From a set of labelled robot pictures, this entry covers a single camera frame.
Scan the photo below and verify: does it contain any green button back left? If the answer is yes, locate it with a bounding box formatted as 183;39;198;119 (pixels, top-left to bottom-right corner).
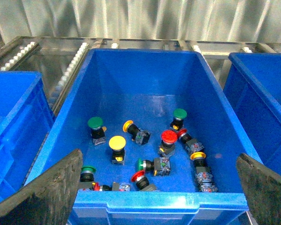
88;116;106;146

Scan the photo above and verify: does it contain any yellow button lying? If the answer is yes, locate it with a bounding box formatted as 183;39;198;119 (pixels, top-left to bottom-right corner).
190;151;218;193
122;120;151;145

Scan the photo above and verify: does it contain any red button lying right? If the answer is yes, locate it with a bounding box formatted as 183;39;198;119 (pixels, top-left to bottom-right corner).
177;128;205;156

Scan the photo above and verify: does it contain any green button back right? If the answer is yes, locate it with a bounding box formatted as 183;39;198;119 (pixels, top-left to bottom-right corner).
170;108;187;132

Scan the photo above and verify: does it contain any red button front centre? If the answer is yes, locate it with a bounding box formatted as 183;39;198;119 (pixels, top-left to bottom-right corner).
131;170;157;191

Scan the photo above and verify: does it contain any red button front left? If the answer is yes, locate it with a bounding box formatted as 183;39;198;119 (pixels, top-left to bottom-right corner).
92;182;130;192

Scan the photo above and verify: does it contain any empty blue middle bin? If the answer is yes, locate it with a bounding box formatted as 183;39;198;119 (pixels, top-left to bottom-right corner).
223;53;281;175

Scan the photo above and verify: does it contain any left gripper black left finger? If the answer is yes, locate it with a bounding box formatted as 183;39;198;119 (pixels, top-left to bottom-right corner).
0;149;83;225

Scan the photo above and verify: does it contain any red button upright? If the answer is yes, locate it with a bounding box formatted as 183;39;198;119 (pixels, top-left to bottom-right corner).
158;130;177;158

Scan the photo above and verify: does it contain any blue bin with buttons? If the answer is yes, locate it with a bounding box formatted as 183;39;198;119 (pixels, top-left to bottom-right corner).
27;49;257;225

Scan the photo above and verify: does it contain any green button lying centre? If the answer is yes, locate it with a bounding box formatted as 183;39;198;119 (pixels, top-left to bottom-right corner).
136;157;171;176

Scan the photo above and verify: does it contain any yellow button lying right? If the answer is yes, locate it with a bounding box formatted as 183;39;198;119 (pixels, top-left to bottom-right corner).
190;151;218;193

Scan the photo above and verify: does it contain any yellow button lying centre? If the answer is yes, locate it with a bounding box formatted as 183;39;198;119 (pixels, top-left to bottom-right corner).
122;120;151;145

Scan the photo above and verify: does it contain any green button front left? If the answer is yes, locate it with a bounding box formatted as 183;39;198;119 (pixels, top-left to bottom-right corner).
78;165;96;190

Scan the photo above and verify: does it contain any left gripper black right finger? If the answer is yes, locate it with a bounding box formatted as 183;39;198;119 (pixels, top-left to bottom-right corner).
236;153;281;225

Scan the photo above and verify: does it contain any blue far left bin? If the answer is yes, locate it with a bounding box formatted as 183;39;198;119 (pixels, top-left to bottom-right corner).
0;71;55;202

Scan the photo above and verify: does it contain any yellow button upright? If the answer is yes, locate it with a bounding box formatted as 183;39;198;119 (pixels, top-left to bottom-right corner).
109;135;126;165

